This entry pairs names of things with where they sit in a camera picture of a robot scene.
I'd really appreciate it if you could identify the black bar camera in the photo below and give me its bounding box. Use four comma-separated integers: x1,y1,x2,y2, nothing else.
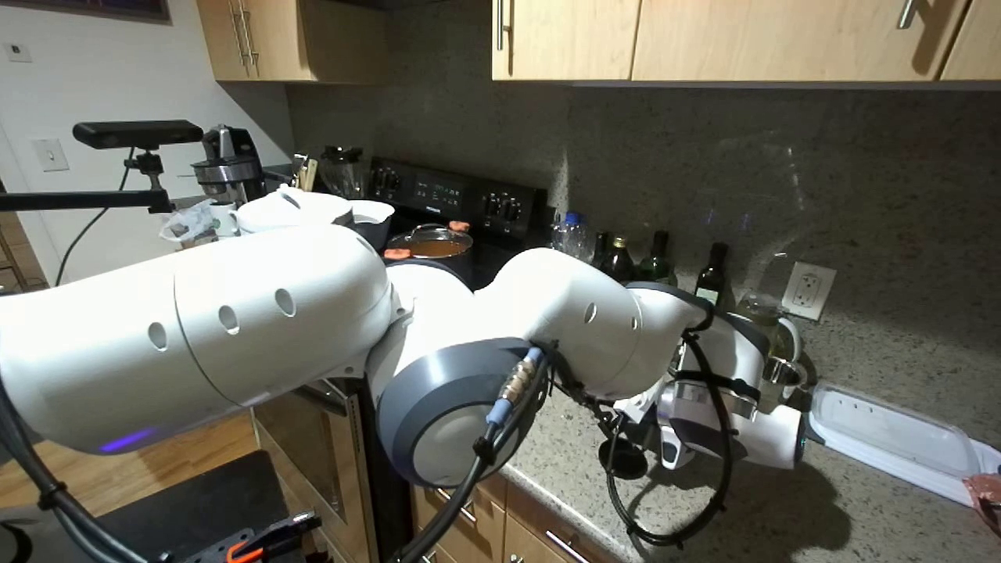
72,115,207,151

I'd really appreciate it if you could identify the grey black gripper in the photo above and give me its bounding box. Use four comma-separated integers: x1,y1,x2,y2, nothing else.
649,417,730,476

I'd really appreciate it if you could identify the silver black coffee maker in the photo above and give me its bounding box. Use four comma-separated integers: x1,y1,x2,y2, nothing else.
191,122,266,205

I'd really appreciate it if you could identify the dark framed picture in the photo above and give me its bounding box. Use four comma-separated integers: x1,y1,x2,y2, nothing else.
0,0,171,25

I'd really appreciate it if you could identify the wide wooden upper cabinet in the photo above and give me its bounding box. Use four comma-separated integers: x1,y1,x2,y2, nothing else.
487,0,1001,88

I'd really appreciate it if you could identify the black kitchen stove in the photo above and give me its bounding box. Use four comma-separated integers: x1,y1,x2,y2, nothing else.
246,153,555,563

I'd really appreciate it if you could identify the silver bar drawer handle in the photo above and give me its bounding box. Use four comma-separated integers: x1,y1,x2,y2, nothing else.
435,489,482,531

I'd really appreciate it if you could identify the wooden lower cabinet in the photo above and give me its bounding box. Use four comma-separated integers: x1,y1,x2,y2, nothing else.
405,472,619,563

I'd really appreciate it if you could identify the black round lid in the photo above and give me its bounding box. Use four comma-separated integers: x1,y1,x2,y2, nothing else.
597,434,653,483

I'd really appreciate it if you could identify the dark glass bottle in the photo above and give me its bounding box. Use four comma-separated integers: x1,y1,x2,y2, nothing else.
638,227,674,280
693,240,734,312
595,227,629,280

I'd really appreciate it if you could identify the wooden knife block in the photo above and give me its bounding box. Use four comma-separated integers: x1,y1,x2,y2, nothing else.
287,151,321,194

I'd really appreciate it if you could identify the clear glass mug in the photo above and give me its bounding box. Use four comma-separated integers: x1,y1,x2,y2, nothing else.
763,312,814,392

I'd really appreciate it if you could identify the white wall outlet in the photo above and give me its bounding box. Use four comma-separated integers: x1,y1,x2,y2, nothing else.
777,260,841,326

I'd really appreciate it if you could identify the thin black camera cable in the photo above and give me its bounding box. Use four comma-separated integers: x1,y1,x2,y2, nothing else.
54,167,137,288

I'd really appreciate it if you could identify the grey crumpled cloth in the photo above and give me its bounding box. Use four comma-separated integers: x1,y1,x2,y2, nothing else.
166,201,250,249

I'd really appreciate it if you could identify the silver bar cabinet handle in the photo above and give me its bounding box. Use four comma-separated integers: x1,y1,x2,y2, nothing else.
540,527,590,563

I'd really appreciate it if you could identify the orange black clamp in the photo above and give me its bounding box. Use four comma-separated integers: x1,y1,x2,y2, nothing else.
182,511,325,563

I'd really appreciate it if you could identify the black camera boom stand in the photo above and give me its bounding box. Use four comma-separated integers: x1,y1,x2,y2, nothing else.
0,148,179,215

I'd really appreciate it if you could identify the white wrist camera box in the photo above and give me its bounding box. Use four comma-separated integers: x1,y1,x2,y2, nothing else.
653,377,730,427

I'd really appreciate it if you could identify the clear plastic water bottle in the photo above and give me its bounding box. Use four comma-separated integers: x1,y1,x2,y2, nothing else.
546,205,597,267

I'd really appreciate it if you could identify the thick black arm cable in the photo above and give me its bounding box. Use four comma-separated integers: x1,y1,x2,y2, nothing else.
0,344,549,563

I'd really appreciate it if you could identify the white light switch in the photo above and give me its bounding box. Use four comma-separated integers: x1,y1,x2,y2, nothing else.
27,135,72,174

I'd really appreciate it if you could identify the dark round jar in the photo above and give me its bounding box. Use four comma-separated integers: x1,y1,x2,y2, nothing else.
314,145,375,201

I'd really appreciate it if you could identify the pot with glass lid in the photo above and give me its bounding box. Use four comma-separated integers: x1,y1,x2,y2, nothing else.
382,218,477,277

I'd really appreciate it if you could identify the black mobile platform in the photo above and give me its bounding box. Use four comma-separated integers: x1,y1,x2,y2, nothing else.
0,448,325,563

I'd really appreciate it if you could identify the thin black looped cable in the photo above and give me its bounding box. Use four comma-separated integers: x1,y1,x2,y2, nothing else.
597,309,738,550

